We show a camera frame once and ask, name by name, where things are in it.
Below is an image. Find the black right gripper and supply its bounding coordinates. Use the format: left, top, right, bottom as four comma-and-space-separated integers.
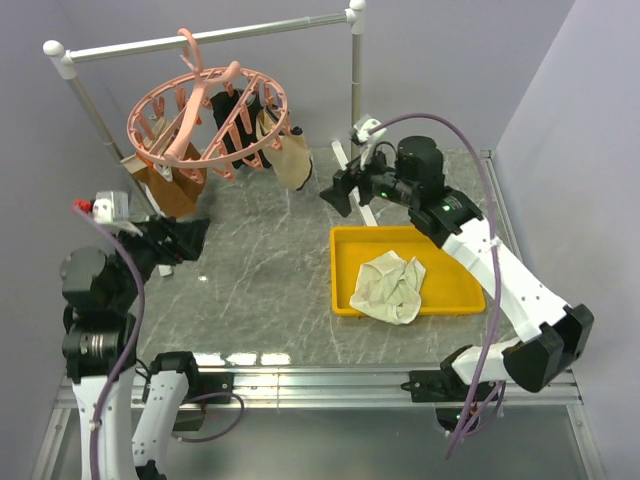
318, 141, 417, 218

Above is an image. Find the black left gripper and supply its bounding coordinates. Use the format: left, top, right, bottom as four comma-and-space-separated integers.
110, 211, 209, 310

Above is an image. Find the pale green white underwear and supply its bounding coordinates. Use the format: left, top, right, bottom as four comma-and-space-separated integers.
349, 250, 427, 325

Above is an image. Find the pink round clip hanger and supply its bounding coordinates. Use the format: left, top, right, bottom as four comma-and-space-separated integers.
126, 28, 289, 181

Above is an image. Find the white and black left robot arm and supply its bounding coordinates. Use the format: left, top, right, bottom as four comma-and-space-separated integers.
60, 216, 210, 479

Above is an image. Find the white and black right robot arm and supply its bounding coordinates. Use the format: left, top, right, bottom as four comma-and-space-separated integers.
320, 136, 595, 400

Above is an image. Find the brown hanging garment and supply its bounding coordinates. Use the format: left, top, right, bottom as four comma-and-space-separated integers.
121, 155, 207, 218

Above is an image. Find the beige hanging garment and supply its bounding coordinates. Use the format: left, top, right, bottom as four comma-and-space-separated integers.
261, 117, 313, 191

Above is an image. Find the black hanging garment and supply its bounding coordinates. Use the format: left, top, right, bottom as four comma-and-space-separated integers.
208, 88, 274, 172

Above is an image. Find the yellow plastic tray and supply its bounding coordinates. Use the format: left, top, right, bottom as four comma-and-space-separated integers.
329, 226, 486, 317

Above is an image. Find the silver white clothes rack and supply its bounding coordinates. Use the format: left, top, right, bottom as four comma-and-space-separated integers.
43, 1, 366, 217

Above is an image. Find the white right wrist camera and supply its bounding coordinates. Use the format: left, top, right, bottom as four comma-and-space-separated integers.
350, 115, 387, 166

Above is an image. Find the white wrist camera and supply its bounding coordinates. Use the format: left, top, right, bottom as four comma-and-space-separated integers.
73, 190, 129, 224
350, 115, 387, 166

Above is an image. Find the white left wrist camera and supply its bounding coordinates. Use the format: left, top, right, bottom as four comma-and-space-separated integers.
73, 190, 129, 224

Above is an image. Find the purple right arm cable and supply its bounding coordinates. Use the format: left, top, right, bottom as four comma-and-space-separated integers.
367, 112, 507, 460

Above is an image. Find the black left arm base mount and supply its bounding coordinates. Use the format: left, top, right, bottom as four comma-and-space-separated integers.
131, 370, 236, 434

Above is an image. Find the aluminium rail frame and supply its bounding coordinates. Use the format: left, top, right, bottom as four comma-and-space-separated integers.
29, 149, 609, 480

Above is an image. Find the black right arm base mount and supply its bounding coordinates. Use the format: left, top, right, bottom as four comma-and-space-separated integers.
400, 370, 506, 438

